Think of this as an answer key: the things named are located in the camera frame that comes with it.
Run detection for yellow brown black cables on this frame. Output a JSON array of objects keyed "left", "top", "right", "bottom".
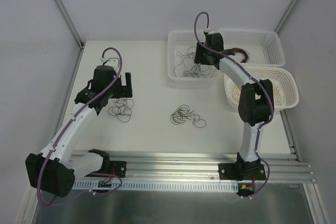
[{"left": 170, "top": 104, "right": 207, "bottom": 128}]

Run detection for yellow cable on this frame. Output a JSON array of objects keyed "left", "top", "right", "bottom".
[{"left": 230, "top": 70, "right": 286, "bottom": 103}]

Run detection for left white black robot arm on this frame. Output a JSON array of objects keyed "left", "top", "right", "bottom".
[{"left": 25, "top": 65, "right": 133, "bottom": 198}]

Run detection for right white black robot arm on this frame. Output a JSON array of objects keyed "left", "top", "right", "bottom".
[{"left": 194, "top": 29, "right": 274, "bottom": 181}]

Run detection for white rectangular basket left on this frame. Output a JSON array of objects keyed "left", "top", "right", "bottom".
[{"left": 167, "top": 30, "right": 221, "bottom": 88}]

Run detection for white rectangular basket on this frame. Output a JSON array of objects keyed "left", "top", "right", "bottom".
[
  {"left": 219, "top": 28, "right": 286, "bottom": 67},
  {"left": 167, "top": 30, "right": 221, "bottom": 88}
]

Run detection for white rectangular basket right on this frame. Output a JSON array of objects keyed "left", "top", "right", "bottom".
[{"left": 219, "top": 28, "right": 286, "bottom": 67}]

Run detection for white rounded perforated basket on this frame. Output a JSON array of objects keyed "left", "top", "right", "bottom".
[{"left": 224, "top": 66, "right": 299, "bottom": 111}]

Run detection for loose black cable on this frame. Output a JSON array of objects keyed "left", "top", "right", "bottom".
[{"left": 173, "top": 47, "right": 217, "bottom": 79}]

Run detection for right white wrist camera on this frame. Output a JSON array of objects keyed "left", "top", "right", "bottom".
[{"left": 203, "top": 28, "right": 217, "bottom": 35}]

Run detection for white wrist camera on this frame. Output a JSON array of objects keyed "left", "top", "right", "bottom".
[
  {"left": 100, "top": 57, "right": 120, "bottom": 68},
  {"left": 203, "top": 28, "right": 217, "bottom": 35}
]

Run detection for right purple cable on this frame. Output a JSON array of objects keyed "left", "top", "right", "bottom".
[{"left": 193, "top": 12, "right": 275, "bottom": 201}]

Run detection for purple cable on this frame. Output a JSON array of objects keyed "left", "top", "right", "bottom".
[
  {"left": 36, "top": 47, "right": 124, "bottom": 207},
  {"left": 193, "top": 12, "right": 275, "bottom": 201}
]

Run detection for coiled brown cable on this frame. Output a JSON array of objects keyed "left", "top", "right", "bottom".
[{"left": 229, "top": 47, "right": 249, "bottom": 63}]

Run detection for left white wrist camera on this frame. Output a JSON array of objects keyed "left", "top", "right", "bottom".
[{"left": 100, "top": 57, "right": 120, "bottom": 68}]

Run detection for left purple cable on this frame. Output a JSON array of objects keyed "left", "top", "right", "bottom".
[{"left": 36, "top": 47, "right": 124, "bottom": 207}]

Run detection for left aluminium frame post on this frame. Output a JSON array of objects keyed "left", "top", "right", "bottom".
[{"left": 53, "top": 0, "right": 84, "bottom": 49}]

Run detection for slotted grey cable duct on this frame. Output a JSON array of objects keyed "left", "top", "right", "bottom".
[{"left": 72, "top": 178, "right": 238, "bottom": 193}]

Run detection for aluminium mounting rail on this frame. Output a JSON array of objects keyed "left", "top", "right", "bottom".
[{"left": 68, "top": 150, "right": 316, "bottom": 184}]

